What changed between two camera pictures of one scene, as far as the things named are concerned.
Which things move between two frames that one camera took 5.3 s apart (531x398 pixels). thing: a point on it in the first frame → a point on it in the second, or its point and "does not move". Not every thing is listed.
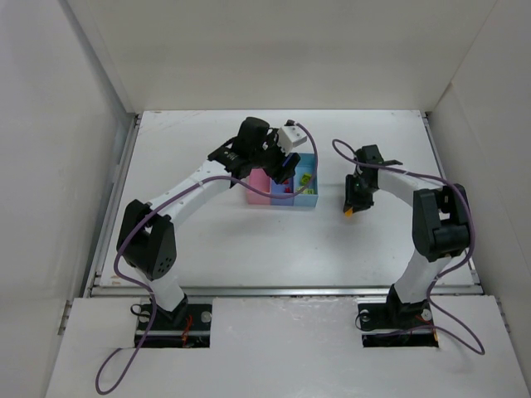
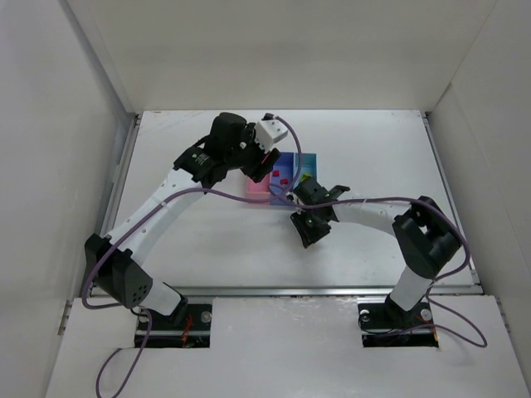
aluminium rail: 275,290 does not move
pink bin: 259,179 does not move
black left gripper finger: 286,171 → 260,168
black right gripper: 358,198 → 307,192
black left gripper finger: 290,163 → 271,158
